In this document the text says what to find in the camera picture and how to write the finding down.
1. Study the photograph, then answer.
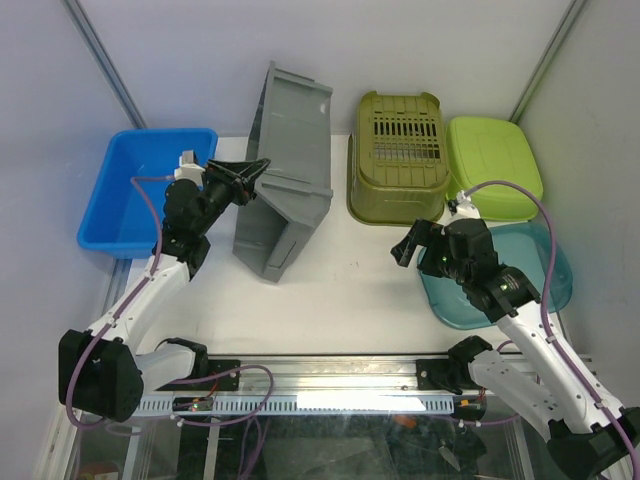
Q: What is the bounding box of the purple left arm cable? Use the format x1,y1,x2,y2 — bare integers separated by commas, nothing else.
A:
64,175,181,430

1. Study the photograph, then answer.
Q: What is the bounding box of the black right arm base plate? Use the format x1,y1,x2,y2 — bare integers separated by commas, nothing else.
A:
415,358,481,395

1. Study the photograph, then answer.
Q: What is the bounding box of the aluminium corner post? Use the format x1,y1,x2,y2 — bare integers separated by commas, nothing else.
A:
508,0,590,124
61,0,148,129

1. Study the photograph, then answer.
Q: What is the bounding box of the teal transparent tub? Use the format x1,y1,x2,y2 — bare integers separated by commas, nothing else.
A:
420,222,573,330

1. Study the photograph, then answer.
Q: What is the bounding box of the left aluminium corner post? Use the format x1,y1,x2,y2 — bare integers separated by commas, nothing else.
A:
61,0,148,129

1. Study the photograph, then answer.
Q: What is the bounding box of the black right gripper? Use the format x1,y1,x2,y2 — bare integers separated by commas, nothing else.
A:
391,217,471,286

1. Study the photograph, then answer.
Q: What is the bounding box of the right aluminium corner post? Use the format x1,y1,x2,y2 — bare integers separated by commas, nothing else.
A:
508,0,590,124

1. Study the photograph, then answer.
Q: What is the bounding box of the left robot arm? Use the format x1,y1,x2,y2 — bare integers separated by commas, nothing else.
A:
58,151,271,429

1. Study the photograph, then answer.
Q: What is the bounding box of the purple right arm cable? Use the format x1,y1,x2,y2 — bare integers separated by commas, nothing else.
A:
447,180,640,480

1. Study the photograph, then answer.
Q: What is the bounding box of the grey plastic crate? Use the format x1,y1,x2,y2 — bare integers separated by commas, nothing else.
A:
233,62,333,283

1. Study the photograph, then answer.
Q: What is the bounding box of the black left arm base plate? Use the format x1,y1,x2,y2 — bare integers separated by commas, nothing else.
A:
158,358,241,392

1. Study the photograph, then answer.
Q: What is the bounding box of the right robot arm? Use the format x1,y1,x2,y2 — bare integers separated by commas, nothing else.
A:
391,218,639,479

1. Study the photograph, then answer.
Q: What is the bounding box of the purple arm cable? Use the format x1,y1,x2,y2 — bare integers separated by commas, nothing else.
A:
64,175,181,430
447,180,640,480

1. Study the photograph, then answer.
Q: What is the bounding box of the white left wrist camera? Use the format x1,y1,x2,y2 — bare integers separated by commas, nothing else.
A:
173,150,205,187

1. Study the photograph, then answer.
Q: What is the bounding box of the olive green slotted basket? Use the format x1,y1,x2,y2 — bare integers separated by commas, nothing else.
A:
347,91,451,226

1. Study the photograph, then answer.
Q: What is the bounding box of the white slotted cable duct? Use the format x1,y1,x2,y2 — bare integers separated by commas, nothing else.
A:
134,392,454,417

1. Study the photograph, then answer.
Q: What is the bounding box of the blue plastic tub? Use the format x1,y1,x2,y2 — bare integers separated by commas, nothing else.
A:
77,128,218,259

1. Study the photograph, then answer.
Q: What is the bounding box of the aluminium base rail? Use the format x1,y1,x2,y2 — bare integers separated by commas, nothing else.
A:
139,353,601,401

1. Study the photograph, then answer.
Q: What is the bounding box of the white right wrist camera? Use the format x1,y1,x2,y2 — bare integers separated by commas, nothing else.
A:
446,190,481,225

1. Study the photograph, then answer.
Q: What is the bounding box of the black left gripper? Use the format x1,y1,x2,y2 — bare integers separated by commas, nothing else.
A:
194,159,273,235

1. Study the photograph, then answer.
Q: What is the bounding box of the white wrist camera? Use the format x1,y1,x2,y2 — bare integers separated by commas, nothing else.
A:
446,190,481,225
173,150,205,187

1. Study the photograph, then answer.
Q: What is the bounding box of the lime green plastic basin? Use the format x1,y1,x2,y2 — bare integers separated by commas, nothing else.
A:
446,116,544,222

